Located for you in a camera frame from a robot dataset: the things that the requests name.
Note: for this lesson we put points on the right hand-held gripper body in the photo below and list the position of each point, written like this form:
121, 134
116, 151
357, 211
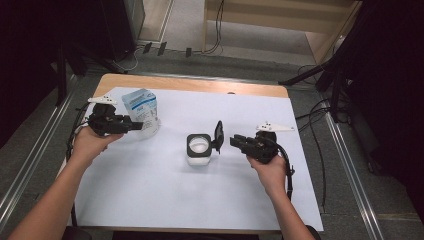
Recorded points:
265, 148

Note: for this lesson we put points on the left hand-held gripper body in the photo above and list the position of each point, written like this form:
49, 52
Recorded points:
106, 123

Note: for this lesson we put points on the white and blue pouch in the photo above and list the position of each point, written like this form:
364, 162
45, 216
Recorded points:
145, 106

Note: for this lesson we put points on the clear jar with black lid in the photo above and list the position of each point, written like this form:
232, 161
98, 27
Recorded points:
199, 148

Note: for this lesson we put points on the person's right hand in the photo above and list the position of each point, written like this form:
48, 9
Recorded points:
273, 176

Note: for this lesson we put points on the person's left hand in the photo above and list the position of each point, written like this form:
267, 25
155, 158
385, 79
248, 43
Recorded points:
88, 146

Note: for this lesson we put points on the wooden table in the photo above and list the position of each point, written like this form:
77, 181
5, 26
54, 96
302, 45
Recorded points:
200, 84

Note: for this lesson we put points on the black metal stand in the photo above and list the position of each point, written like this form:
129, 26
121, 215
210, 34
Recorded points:
76, 56
333, 76

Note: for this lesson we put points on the small black block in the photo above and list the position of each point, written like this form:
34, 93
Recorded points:
162, 48
188, 52
147, 47

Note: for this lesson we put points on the white paper sheet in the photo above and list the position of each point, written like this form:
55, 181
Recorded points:
166, 193

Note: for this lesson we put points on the dark grey cabinet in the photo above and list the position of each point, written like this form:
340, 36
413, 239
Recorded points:
123, 23

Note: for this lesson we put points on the black curtain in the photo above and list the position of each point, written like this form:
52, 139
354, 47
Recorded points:
393, 83
30, 50

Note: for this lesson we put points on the light wooden shelf unit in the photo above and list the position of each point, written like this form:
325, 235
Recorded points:
286, 23

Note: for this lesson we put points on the metal floor rail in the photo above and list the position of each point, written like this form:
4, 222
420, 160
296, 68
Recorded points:
355, 180
30, 163

